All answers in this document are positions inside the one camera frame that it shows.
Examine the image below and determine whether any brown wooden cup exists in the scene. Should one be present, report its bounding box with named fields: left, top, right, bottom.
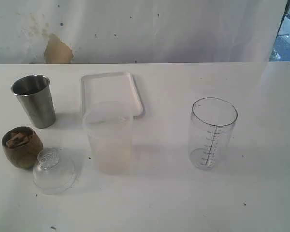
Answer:
left=1, top=126, right=44, bottom=169

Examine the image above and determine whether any clear plastic dome lid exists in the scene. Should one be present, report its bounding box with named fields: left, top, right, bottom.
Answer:
left=33, top=147, right=77, bottom=195

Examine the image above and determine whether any clear measuring beaker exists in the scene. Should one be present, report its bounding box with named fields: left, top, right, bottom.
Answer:
left=188, top=97, right=238, bottom=170

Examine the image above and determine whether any stainless steel cup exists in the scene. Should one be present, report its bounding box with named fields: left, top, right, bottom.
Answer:
left=11, top=74, right=56, bottom=129

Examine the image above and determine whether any white rectangular tray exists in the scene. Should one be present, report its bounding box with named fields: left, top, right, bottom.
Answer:
left=80, top=72, right=145, bottom=118

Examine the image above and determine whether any translucent plastic container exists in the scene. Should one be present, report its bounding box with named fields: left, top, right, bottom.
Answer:
left=82, top=101, right=133, bottom=175

